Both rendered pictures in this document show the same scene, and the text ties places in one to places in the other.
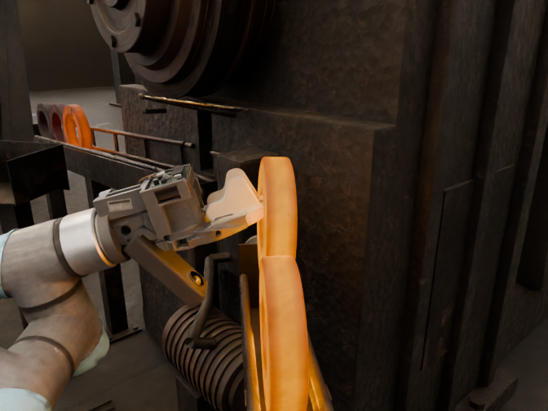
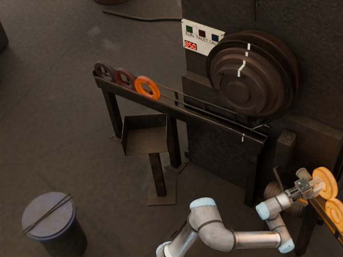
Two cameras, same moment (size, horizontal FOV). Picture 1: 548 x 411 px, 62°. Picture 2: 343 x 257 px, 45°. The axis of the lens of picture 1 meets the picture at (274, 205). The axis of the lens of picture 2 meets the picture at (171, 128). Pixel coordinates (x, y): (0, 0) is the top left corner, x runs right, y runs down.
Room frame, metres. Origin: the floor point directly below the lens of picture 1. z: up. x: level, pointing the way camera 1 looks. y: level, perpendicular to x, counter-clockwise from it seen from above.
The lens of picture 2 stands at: (-0.40, 0.83, 2.51)
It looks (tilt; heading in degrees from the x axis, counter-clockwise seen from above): 49 degrees down; 352
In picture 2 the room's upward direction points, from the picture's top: 8 degrees counter-clockwise
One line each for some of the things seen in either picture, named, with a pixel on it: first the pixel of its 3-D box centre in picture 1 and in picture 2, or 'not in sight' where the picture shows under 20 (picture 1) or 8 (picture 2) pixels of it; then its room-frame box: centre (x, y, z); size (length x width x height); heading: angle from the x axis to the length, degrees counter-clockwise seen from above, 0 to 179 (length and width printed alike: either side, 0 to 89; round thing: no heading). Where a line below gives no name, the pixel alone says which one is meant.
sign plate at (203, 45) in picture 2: not in sight; (203, 40); (1.34, 0.35, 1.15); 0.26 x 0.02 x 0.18; 40
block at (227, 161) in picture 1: (250, 212); (285, 150); (0.84, 0.05, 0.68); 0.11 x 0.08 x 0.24; 130
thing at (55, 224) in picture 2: not in sight; (58, 230); (1.00, 1.43, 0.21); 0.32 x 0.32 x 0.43
